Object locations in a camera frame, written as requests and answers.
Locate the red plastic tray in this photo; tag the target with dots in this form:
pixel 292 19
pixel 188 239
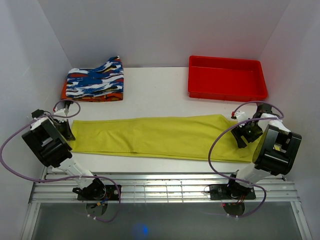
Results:
pixel 226 79

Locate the yellow-green trousers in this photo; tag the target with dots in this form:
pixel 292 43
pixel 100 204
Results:
pixel 182 138

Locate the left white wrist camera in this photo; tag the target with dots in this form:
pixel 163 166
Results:
pixel 61 112

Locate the folded multicolour patterned trousers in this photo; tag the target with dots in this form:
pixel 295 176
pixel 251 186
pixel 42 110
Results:
pixel 101 84

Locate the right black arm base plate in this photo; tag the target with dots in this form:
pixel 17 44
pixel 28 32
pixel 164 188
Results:
pixel 220 192

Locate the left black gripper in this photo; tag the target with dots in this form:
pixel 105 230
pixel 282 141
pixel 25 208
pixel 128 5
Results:
pixel 68 135

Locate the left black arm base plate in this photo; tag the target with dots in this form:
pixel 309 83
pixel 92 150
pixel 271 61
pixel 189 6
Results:
pixel 107 193

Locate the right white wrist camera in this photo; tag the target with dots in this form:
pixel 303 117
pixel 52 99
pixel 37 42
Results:
pixel 240 116

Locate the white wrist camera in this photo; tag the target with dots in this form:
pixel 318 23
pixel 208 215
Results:
pixel 240 116
pixel 61 112

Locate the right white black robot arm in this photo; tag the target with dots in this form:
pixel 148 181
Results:
pixel 274 155

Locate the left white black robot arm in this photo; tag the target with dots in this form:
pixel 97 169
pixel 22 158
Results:
pixel 48 138

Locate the aluminium rail frame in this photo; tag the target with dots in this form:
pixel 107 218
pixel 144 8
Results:
pixel 145 180

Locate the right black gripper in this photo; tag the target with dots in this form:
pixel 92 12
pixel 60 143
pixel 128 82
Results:
pixel 239 131

